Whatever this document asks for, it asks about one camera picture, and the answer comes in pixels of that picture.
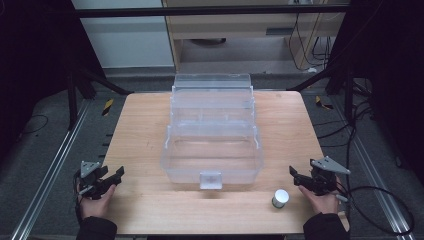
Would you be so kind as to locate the clear plastic tiered storage box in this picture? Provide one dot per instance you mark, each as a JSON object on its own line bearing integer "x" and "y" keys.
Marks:
{"x": 212, "y": 140}

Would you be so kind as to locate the person's right hand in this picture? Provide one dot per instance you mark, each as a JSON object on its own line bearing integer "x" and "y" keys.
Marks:
{"x": 320, "y": 200}

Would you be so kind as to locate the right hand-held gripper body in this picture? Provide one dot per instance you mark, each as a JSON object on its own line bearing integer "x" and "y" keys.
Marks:
{"x": 328, "y": 165}

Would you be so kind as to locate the light wooden desk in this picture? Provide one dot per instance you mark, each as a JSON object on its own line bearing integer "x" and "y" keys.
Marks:
{"x": 240, "y": 31}

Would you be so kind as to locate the dark curtain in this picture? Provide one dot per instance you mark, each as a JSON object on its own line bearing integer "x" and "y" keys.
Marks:
{"x": 33, "y": 66}
{"x": 393, "y": 86}

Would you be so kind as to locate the aluminium floor rail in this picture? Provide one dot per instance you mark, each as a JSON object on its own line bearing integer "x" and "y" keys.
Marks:
{"x": 373, "y": 166}
{"x": 50, "y": 170}

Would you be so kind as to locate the yellow black striped tape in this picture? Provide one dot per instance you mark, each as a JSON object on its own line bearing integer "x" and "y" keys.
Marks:
{"x": 322, "y": 103}
{"x": 107, "y": 107}

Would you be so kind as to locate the small white round jar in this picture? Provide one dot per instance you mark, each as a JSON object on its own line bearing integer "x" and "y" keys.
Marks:
{"x": 280, "y": 198}

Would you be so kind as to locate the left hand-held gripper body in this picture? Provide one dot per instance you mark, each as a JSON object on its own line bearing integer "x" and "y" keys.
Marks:
{"x": 87, "y": 168}

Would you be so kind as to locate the white cabinet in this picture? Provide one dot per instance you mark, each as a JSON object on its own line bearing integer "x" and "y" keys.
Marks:
{"x": 126, "y": 40}

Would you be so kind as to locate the black metal stand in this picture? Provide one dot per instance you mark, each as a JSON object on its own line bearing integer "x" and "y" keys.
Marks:
{"x": 72, "y": 100}
{"x": 348, "y": 96}

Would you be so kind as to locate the black horizontal bar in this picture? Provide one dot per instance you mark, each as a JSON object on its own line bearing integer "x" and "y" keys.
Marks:
{"x": 206, "y": 11}

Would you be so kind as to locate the person's left hand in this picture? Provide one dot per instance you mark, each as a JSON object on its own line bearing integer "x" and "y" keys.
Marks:
{"x": 95, "y": 204}

